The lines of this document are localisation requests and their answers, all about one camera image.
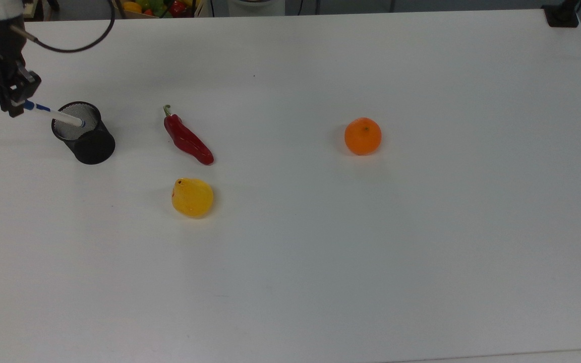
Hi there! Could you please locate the blue and white marker pen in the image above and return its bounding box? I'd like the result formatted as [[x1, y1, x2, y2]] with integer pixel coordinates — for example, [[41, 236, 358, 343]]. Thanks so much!
[[22, 100, 85, 128]]

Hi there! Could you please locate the black mesh pen cup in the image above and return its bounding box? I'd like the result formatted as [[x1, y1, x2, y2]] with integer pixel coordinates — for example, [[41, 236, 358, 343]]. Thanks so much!
[[51, 101, 116, 165]]

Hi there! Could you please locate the cardboard box of toy fruit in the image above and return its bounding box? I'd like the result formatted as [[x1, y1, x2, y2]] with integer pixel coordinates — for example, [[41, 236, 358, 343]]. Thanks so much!
[[114, 0, 204, 19]]

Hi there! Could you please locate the red toy chili pepper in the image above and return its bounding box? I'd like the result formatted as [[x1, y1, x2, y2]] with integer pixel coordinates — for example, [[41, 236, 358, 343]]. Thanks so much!
[[163, 104, 215, 166]]

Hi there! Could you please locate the yellow toy pear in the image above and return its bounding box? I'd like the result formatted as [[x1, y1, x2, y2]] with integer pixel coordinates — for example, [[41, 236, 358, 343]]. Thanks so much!
[[171, 178, 214, 219]]

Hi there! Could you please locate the orange toy tangerine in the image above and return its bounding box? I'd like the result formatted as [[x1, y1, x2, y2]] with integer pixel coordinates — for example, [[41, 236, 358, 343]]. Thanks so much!
[[344, 117, 382, 156]]

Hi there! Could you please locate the black stand base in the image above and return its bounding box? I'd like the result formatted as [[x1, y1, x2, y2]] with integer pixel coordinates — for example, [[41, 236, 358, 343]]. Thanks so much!
[[542, 0, 581, 28]]

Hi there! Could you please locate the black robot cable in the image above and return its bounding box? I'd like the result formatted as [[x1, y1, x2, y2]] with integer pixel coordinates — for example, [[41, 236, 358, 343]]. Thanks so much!
[[11, 0, 117, 54]]

